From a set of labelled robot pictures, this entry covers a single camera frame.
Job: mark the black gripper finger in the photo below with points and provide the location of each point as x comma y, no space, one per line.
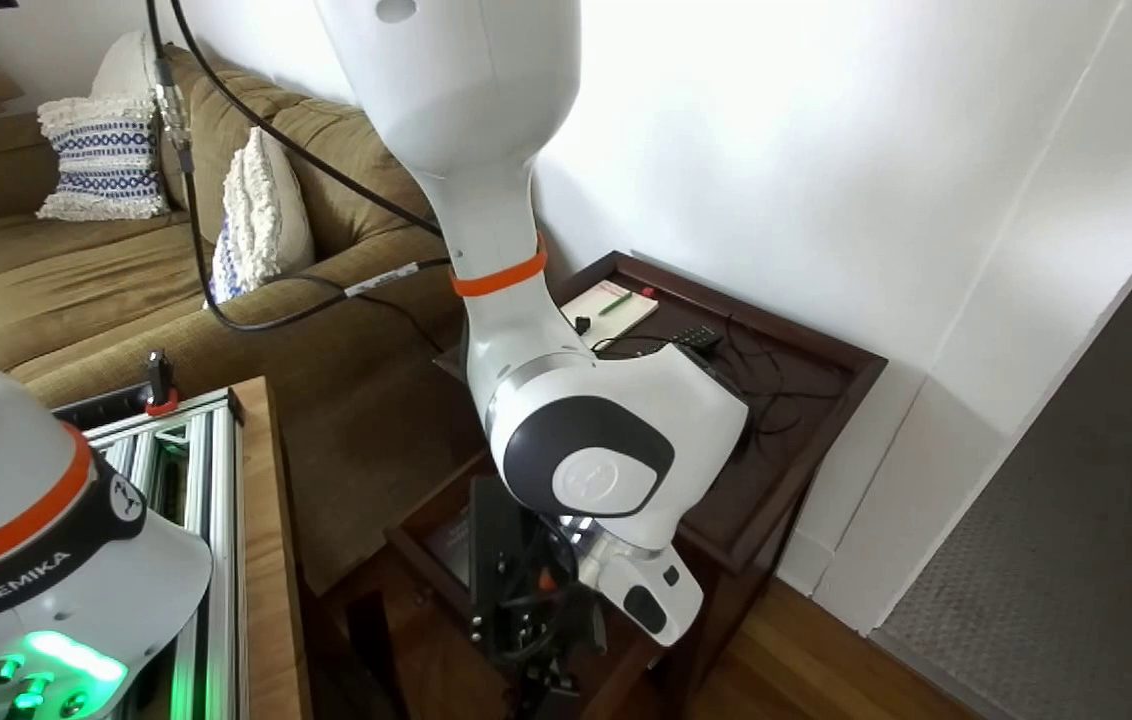
529,677
577,669

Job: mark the aluminium profile frame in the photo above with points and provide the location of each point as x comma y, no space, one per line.
223,534

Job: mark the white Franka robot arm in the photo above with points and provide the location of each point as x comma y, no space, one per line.
487,106

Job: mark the white notepad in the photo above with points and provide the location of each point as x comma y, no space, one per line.
616,326

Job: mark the blue striped white pillow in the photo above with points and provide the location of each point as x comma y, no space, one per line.
107,162

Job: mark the dark wooden end table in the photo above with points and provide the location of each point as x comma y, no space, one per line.
790,384

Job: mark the black red clamp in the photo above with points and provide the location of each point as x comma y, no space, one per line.
157,380

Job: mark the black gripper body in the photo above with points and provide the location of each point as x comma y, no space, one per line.
551,580

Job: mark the light wooden board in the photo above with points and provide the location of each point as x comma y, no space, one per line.
271,561

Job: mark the cream ribbed pillow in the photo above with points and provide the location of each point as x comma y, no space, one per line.
265,212

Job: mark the green pen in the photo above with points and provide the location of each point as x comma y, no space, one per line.
616,304

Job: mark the white folded blanket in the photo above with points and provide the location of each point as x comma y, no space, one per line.
127,67

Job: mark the olive brown fabric sofa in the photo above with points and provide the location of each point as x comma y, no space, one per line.
87,281

